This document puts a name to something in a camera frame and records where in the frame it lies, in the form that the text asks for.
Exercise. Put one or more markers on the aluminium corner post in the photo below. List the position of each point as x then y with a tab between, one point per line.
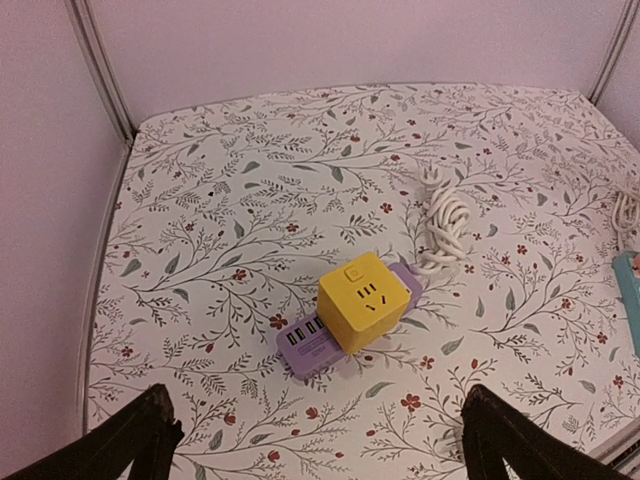
95	55
614	50

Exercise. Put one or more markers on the floral table mat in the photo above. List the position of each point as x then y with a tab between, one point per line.
229	213

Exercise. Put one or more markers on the pink cube adapter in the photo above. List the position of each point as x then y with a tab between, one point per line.
635	264

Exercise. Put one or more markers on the left aluminium corner post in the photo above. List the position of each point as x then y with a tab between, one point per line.
95	55

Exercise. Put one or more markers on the yellow cube plug adapter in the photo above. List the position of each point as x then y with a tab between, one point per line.
361	301

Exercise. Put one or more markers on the right aluminium corner post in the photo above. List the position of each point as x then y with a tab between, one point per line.
614	50

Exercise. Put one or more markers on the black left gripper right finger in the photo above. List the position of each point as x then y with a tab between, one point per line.
497	438

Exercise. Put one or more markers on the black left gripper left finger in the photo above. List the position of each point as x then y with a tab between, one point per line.
140	438

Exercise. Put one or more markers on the purple power strip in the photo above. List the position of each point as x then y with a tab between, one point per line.
308	347

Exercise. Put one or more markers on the teal power strip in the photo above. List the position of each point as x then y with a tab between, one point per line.
628	283

